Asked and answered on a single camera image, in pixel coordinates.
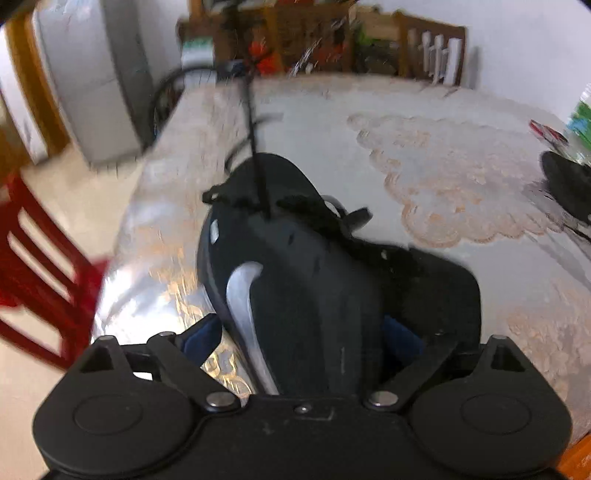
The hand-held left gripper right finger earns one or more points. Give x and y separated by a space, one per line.
399 341

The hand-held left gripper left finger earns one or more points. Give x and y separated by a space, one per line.
203 337

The black shoelace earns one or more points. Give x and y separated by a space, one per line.
257 161

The red wooden chair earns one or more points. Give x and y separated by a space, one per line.
41 277

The floral plastic tablecloth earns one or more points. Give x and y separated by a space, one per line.
323 129

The black laced shoe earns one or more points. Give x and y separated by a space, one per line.
568 184

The black bicycle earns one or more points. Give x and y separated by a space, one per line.
159 92

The white and green box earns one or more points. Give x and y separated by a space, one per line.
198 60

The red plastic bag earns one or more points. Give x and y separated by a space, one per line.
265 60

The green snack bag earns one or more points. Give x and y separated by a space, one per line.
581 120

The silver refrigerator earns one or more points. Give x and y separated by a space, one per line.
92 69

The brown chair with cutouts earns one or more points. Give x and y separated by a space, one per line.
406 50

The brown wooden bench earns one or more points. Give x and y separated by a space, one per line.
221 41

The cardboard box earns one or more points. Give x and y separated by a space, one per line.
369 37

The brown wooden chair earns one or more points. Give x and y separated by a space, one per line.
272 37

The wooden door frame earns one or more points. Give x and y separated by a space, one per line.
37 83

